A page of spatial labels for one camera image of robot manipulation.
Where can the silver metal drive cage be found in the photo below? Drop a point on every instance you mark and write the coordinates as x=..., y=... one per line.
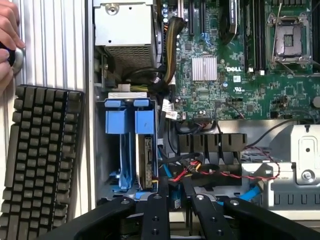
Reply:
x=295, y=150

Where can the green Dell motherboard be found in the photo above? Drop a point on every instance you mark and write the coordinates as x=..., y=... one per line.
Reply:
x=250, y=95

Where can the empty blue disk carrier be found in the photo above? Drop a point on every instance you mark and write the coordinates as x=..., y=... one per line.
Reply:
x=116, y=122

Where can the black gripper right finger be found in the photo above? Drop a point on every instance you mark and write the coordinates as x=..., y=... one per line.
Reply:
x=212, y=220

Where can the CPU socket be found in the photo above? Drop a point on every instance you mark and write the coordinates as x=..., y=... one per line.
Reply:
x=290, y=40

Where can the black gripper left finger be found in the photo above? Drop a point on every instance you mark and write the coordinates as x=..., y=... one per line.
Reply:
x=157, y=215

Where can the silver power supply unit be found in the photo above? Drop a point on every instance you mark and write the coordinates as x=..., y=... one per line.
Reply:
x=125, y=25

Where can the open black PC case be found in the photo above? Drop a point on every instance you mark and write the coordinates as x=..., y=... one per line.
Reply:
x=90, y=100

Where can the round coin battery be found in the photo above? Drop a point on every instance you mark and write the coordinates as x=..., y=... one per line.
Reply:
x=317, y=101

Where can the black keyboard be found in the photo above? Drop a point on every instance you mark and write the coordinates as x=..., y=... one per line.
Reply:
x=37, y=150

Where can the silver chipset heatsink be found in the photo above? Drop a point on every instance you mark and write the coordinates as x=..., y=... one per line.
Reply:
x=204, y=68

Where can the black graphics card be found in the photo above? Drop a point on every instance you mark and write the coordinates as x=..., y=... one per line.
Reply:
x=228, y=22

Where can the grey blue disk bay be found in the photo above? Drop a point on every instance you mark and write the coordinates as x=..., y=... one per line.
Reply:
x=101, y=150

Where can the black expansion slot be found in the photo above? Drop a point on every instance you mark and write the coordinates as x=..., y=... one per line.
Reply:
x=203, y=16
x=191, y=17

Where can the bare person hand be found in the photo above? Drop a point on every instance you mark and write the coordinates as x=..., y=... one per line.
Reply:
x=8, y=25

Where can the black RAM slot bank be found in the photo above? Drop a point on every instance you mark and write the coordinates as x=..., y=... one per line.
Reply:
x=317, y=37
x=255, y=35

